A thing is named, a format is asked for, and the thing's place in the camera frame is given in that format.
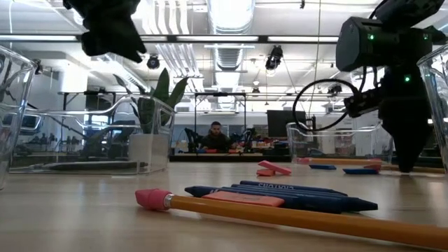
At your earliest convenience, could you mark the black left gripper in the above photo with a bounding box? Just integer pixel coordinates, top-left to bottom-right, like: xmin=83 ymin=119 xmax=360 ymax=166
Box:
xmin=62 ymin=0 xmax=148 ymax=64

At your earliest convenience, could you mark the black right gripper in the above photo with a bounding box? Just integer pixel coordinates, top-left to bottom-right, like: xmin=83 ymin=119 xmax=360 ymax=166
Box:
xmin=377 ymin=99 xmax=433 ymax=173

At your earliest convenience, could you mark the clear plastic bin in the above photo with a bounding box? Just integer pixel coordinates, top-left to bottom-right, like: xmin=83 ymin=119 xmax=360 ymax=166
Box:
xmin=9 ymin=93 xmax=176 ymax=176
xmin=416 ymin=43 xmax=448 ymax=172
xmin=0 ymin=44 xmax=39 ymax=192
xmin=286 ymin=120 xmax=396 ymax=166

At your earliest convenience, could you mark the blue crayon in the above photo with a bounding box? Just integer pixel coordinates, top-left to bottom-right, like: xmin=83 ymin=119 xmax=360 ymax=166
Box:
xmin=216 ymin=186 xmax=351 ymax=203
xmin=239 ymin=179 xmax=348 ymax=197
xmin=184 ymin=185 xmax=379 ymax=215
xmin=230 ymin=183 xmax=346 ymax=199

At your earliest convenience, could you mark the white pillar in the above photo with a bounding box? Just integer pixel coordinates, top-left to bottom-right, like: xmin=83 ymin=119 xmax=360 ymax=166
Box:
xmin=351 ymin=117 xmax=383 ymax=157

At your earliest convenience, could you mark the black ceiling light track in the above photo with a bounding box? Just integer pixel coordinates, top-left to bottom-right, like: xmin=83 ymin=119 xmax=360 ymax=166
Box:
xmin=0 ymin=34 xmax=340 ymax=46

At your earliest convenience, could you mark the green plant white pot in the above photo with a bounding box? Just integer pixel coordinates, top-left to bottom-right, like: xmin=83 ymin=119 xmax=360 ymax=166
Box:
xmin=112 ymin=67 xmax=190 ymax=173

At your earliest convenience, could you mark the black monitor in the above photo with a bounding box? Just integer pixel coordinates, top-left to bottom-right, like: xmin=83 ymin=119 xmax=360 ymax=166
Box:
xmin=267 ymin=109 xmax=308 ymax=143

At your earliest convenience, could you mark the person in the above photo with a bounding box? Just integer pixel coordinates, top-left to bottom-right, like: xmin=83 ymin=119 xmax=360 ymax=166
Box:
xmin=200 ymin=120 xmax=235 ymax=154

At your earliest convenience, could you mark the red eraser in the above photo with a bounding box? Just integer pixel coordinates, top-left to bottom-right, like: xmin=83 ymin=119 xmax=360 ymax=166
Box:
xmin=202 ymin=190 xmax=286 ymax=208

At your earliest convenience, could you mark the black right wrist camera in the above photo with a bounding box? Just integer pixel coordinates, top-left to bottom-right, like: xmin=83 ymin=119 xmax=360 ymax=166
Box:
xmin=344 ymin=86 xmax=383 ymax=119

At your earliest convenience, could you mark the black rig frame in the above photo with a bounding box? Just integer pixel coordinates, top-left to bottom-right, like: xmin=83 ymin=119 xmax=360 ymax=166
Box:
xmin=193 ymin=92 xmax=248 ymax=141

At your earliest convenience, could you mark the silver ceiling duct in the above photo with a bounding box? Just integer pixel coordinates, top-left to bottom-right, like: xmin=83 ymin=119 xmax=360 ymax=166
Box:
xmin=208 ymin=0 xmax=256 ymax=71

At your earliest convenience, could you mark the black aluminium table frame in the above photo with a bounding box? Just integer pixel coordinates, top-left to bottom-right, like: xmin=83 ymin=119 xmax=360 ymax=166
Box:
xmin=9 ymin=153 xmax=445 ymax=169

